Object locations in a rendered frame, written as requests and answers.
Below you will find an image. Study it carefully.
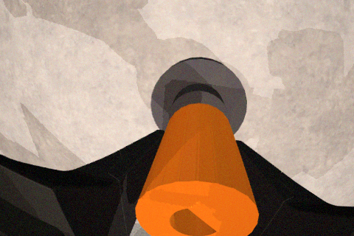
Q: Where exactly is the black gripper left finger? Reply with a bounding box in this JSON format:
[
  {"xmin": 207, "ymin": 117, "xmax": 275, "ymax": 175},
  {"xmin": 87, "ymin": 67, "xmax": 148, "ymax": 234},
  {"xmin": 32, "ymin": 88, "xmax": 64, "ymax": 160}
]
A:
[{"xmin": 0, "ymin": 130, "xmax": 165, "ymax": 236}]

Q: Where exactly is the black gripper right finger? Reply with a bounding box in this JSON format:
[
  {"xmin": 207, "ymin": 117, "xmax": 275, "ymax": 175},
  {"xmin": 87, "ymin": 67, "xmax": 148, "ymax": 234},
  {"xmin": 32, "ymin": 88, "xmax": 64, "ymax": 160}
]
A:
[{"xmin": 236, "ymin": 140, "xmax": 354, "ymax": 236}]

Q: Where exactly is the orange knob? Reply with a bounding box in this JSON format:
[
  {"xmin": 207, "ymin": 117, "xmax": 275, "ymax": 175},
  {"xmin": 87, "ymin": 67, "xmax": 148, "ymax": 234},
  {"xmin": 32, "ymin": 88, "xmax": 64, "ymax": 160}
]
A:
[{"xmin": 136, "ymin": 103, "xmax": 260, "ymax": 236}]

